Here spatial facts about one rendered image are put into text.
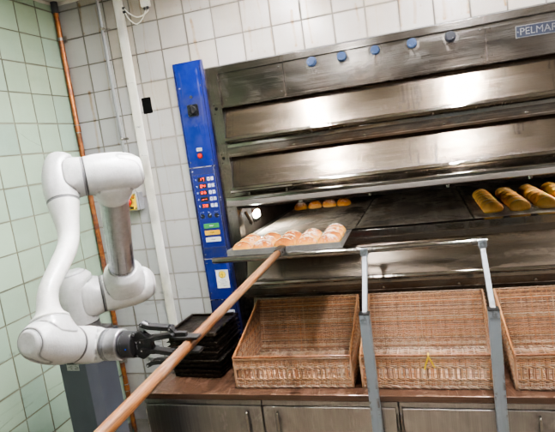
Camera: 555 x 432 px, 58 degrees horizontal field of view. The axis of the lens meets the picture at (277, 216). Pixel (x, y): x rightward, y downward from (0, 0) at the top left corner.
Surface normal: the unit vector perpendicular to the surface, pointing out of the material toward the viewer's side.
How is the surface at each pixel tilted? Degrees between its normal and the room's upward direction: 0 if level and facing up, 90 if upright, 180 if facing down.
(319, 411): 91
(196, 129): 90
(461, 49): 90
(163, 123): 90
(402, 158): 70
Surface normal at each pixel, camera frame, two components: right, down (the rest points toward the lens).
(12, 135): 0.95, -0.09
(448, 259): -0.30, -0.18
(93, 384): 0.49, 0.06
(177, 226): -0.27, 0.17
